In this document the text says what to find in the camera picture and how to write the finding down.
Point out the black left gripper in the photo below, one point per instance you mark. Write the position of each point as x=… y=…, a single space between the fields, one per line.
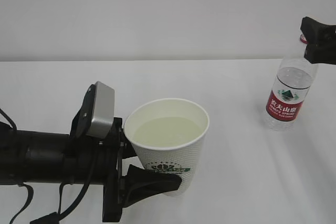
x=138 y=184

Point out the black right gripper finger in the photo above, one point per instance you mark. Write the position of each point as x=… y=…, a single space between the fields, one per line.
x=320 y=40

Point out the Nongfu Spring water bottle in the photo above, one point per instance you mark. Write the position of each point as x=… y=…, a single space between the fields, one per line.
x=292 y=83

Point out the white paper cup green logo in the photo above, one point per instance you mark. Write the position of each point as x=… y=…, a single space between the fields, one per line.
x=167 y=136

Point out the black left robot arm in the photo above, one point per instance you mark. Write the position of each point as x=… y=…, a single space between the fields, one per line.
x=91 y=154

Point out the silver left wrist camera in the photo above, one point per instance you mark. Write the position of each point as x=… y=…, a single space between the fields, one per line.
x=102 y=112

